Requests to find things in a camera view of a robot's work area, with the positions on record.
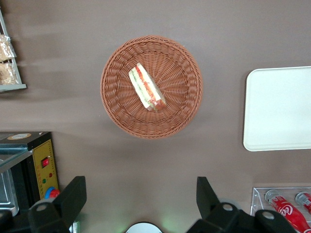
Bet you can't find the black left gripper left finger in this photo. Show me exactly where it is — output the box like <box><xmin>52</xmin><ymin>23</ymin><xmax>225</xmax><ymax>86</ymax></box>
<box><xmin>0</xmin><ymin>176</ymin><xmax>87</xmax><ymax>233</ymax></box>

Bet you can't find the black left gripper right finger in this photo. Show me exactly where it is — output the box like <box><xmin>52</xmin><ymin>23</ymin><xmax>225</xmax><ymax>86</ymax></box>
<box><xmin>186</xmin><ymin>176</ymin><xmax>298</xmax><ymax>233</ymax></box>

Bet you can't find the triangle sandwich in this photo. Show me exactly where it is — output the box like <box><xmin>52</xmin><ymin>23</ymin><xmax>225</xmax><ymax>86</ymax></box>
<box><xmin>128</xmin><ymin>62</ymin><xmax>167</xmax><ymax>112</ymax></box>

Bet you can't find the round brown wicker basket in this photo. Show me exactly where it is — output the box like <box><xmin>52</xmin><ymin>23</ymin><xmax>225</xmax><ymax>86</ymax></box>
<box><xmin>100</xmin><ymin>34</ymin><xmax>204</xmax><ymax>140</ymax></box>

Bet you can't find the cream rectangular serving tray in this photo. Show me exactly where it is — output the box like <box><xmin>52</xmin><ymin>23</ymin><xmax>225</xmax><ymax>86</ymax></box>
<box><xmin>242</xmin><ymin>66</ymin><xmax>311</xmax><ymax>152</ymax></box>

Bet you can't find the tray of packaged crackers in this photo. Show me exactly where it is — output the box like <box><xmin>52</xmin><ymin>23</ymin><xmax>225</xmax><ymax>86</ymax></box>
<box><xmin>0</xmin><ymin>7</ymin><xmax>27</xmax><ymax>93</ymax></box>

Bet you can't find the clear acrylic bottle rack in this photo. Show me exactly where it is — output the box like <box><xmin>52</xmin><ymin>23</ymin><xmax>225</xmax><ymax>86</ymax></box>
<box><xmin>250</xmin><ymin>186</ymin><xmax>311</xmax><ymax>233</ymax></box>

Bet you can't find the black yellow food warmer appliance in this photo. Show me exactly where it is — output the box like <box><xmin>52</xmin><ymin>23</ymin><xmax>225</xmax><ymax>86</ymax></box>
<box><xmin>0</xmin><ymin>131</ymin><xmax>61</xmax><ymax>216</ymax></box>

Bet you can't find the steel pan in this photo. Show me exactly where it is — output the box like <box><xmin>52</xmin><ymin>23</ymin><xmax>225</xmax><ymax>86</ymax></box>
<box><xmin>0</xmin><ymin>169</ymin><xmax>19</xmax><ymax>216</ymax></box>

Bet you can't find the red cola bottle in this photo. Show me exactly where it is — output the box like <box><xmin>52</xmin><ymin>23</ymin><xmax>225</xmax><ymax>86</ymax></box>
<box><xmin>264</xmin><ymin>189</ymin><xmax>311</xmax><ymax>233</ymax></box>
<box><xmin>295</xmin><ymin>191</ymin><xmax>311</xmax><ymax>214</ymax></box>

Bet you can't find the clear bag of pastries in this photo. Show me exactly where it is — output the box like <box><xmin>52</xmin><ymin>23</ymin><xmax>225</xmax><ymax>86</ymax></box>
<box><xmin>0</xmin><ymin>62</ymin><xmax>20</xmax><ymax>85</ymax></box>
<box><xmin>0</xmin><ymin>34</ymin><xmax>17</xmax><ymax>63</ymax></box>

